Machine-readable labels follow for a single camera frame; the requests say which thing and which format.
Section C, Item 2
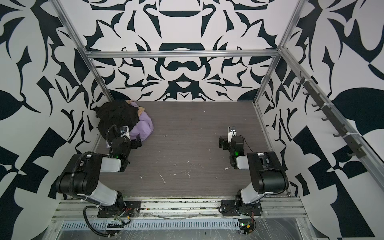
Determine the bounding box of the purple cloth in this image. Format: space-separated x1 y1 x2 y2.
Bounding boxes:
130 111 154 141

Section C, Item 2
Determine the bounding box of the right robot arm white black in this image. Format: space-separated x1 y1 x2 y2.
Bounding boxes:
219 136 289 206

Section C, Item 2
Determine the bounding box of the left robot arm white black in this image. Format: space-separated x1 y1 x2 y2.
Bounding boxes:
56 134 142 210

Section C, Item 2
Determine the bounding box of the black cloth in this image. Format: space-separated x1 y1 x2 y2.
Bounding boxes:
95 100 139 141

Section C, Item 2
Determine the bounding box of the tan cloth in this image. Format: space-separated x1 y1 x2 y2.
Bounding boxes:
126 100 145 117

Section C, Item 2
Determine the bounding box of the green circuit board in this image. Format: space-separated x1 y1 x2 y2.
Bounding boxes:
239 219 256 236

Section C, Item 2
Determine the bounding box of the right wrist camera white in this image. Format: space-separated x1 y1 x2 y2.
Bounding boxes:
228 127 237 143

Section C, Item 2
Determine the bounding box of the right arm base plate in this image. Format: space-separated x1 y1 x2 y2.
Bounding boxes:
218 200 263 217

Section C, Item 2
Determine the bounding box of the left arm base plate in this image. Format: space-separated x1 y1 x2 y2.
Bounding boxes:
97 201 142 218

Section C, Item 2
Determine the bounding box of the white slotted cable duct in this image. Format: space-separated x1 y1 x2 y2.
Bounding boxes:
59 218 241 231

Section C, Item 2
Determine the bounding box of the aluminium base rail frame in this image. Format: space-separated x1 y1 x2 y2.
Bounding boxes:
51 196 308 223

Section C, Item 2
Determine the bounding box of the horizontal aluminium frame bar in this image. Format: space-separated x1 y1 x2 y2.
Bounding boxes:
85 50 278 59

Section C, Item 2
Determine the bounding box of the wall hook rail grey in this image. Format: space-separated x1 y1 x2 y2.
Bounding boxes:
297 72 367 159

